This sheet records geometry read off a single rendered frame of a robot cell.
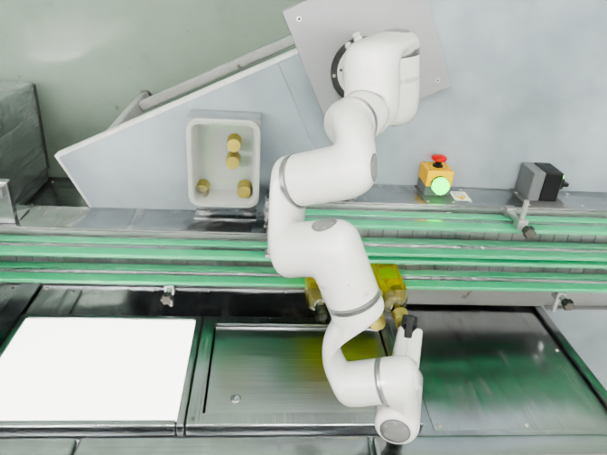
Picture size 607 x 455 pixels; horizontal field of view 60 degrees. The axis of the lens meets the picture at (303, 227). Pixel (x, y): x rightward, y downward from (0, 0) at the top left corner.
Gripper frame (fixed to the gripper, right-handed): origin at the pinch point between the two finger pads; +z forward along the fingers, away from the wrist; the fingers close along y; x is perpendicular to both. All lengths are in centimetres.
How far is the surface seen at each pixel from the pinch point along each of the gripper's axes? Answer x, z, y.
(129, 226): 71, 10, 9
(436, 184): -2.2, 34.2, 20.9
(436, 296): -6.8, 34.0, -11.4
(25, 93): 138, 60, 27
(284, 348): 27.0, 0.5, -11.7
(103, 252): 71, 0, 7
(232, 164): 47, 22, 24
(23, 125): 137, 55, 18
